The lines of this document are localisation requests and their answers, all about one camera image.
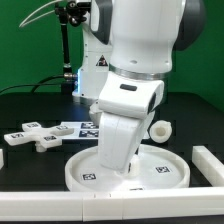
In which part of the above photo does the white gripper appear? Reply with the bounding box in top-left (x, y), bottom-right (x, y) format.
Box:
top-left (89, 72), bottom-right (164, 173)

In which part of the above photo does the white round table top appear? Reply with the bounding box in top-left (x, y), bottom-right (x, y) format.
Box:
top-left (65, 145), bottom-right (190, 192)

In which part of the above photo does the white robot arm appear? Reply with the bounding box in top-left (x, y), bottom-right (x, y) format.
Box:
top-left (90, 0), bottom-right (206, 172)

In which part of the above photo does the white marker sheet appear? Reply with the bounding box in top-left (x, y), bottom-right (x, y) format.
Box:
top-left (57, 121), bottom-right (151, 141)

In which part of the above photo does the white cross-shaped table base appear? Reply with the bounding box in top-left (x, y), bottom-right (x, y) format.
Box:
top-left (4, 122), bottom-right (74, 152)

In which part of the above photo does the white right fence bar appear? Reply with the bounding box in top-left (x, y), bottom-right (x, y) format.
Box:
top-left (192, 146), bottom-right (224, 187)

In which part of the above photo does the white fence bar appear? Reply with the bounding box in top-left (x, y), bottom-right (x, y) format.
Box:
top-left (192, 146), bottom-right (224, 187)
top-left (0, 149), bottom-right (4, 170)
top-left (0, 187), bottom-right (224, 221)

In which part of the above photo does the white front fence bar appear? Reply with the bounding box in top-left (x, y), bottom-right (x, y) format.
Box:
top-left (0, 187), bottom-right (224, 221)

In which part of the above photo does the white left fence bar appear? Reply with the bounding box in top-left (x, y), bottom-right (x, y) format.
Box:
top-left (0, 149), bottom-right (4, 170)

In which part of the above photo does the black cable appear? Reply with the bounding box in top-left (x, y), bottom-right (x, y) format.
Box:
top-left (0, 75), bottom-right (66, 96)

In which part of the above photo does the black camera on mount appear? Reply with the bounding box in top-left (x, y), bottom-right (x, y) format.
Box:
top-left (66, 0), bottom-right (91, 27)

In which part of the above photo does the black camera stand pole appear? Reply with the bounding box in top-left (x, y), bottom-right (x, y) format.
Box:
top-left (55, 3), bottom-right (76, 95)

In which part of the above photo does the white cable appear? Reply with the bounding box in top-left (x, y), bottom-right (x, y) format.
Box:
top-left (18, 0), bottom-right (66, 28)

